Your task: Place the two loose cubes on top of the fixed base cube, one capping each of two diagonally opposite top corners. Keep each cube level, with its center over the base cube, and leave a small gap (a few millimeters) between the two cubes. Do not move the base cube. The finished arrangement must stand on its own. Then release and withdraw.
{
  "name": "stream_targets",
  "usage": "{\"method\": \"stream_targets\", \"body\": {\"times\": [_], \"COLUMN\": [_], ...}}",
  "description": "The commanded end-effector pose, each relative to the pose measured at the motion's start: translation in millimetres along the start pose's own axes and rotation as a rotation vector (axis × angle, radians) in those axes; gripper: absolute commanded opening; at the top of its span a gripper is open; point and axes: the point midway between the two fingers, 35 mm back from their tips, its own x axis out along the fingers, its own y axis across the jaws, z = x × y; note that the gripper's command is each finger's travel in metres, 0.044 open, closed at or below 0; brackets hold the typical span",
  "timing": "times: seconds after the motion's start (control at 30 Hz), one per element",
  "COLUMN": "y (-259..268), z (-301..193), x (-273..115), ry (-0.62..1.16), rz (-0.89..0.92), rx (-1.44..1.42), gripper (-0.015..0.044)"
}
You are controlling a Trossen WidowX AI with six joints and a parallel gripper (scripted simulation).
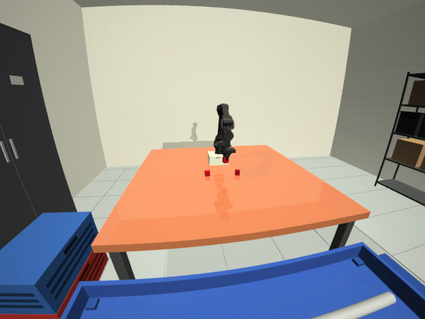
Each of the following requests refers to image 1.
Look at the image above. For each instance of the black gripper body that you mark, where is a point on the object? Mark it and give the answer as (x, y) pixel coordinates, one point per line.
(227, 149)

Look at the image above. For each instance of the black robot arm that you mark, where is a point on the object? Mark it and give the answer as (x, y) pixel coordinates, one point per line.
(225, 126)

